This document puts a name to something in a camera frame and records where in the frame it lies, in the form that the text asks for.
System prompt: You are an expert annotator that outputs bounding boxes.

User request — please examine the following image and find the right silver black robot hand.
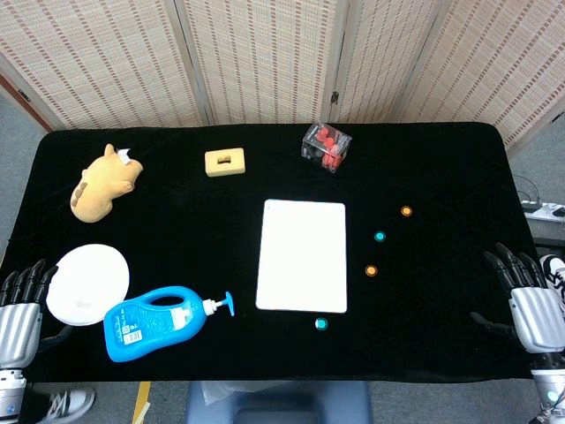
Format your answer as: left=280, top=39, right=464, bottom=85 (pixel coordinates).
left=470, top=242, right=565, bottom=354

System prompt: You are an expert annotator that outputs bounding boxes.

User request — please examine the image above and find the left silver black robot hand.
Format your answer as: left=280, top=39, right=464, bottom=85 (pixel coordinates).
left=0, top=259, right=74, bottom=370

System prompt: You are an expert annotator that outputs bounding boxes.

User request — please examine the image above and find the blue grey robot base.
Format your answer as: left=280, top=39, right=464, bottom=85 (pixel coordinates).
left=184, top=380, right=373, bottom=424

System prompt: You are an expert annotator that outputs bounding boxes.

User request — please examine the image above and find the white rectangular board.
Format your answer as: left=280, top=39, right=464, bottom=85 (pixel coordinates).
left=255, top=199, right=349, bottom=314

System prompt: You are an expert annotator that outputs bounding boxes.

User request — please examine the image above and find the white black sneaker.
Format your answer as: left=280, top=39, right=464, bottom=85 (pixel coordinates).
left=539, top=254, right=565, bottom=319

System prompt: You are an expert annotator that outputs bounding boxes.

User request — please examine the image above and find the white round plate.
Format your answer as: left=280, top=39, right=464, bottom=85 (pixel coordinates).
left=45, top=244, right=132, bottom=327

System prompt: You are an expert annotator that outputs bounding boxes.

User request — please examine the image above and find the white grey sneaker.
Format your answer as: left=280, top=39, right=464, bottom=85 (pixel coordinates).
left=33, top=388, right=96, bottom=424

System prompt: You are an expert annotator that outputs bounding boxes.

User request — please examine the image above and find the white power strip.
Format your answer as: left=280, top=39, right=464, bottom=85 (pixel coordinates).
left=522, top=201, right=565, bottom=222

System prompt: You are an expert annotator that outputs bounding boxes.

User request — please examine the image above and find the blue pump bottle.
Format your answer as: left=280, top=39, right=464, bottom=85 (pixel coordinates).
left=102, top=285, right=237, bottom=364

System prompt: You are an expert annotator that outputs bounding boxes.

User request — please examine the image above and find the yellow floor tape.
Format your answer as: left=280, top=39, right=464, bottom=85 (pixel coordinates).
left=132, top=382, right=152, bottom=424

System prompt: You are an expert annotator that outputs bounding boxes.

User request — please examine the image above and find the tan plush animal toy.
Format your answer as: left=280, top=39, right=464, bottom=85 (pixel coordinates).
left=70, top=143, right=144, bottom=223

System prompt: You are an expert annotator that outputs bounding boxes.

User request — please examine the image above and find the black tablecloth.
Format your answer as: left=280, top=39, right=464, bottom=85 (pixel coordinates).
left=0, top=122, right=548, bottom=383

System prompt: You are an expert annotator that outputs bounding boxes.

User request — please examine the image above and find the yellow sponge block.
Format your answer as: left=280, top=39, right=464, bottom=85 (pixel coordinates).
left=204, top=147, right=246, bottom=178

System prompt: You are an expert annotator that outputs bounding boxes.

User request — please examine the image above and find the clear box with red pieces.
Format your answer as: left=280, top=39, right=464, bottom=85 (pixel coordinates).
left=301, top=122, right=353, bottom=175

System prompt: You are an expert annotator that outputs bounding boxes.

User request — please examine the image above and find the woven folding screen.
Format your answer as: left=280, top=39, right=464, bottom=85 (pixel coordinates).
left=0, top=0, right=565, bottom=154

